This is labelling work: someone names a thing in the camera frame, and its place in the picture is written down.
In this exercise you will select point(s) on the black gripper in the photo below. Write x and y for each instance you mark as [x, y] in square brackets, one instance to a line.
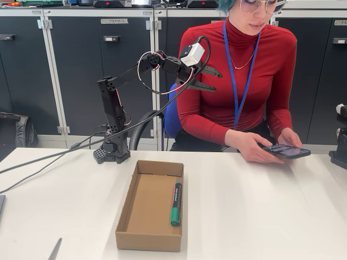
[193, 76]

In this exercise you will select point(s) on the black smartphone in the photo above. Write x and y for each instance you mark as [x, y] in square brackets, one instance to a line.
[290, 152]

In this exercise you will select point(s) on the green marker pen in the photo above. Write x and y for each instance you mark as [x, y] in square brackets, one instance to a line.
[176, 205]

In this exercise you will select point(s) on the person's right forearm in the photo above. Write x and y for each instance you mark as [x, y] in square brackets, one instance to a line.
[203, 127]

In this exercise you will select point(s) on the black second robot arm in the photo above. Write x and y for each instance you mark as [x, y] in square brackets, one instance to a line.
[340, 159]

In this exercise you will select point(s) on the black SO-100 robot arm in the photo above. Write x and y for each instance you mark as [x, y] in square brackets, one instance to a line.
[108, 103]

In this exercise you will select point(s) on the person's left forearm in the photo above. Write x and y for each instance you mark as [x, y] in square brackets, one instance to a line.
[279, 122]

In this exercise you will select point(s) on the person in red turtleneck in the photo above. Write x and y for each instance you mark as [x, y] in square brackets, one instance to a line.
[217, 108]

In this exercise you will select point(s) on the person's right hand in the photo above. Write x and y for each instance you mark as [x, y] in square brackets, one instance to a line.
[249, 149]

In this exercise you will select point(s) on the person's left hand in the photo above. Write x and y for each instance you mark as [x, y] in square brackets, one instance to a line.
[290, 138]

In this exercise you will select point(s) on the dark-door metal cabinet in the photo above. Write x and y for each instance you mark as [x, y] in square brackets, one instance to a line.
[24, 81]
[328, 81]
[173, 35]
[76, 81]

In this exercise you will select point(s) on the blue office chair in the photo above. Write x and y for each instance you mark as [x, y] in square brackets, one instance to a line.
[169, 127]

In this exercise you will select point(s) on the black device with red triangle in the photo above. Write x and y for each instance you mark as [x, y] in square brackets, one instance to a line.
[112, 3]
[203, 3]

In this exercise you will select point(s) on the gold-rimmed glasses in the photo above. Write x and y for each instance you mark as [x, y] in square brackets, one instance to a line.
[248, 6]

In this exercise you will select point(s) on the grey team tape label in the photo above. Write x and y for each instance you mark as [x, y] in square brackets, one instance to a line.
[114, 20]

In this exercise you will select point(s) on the brown cardboard box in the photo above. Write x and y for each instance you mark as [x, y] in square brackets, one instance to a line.
[151, 241]

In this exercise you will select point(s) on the green crate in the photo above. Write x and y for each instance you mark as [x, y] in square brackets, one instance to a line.
[40, 2]

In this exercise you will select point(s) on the black bag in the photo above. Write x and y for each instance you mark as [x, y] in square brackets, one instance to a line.
[24, 132]

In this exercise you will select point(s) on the grey laptop edge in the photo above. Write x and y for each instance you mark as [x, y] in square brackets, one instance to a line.
[1, 204]

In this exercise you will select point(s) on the white gripper camera box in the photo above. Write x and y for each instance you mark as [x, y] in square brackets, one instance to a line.
[192, 55]

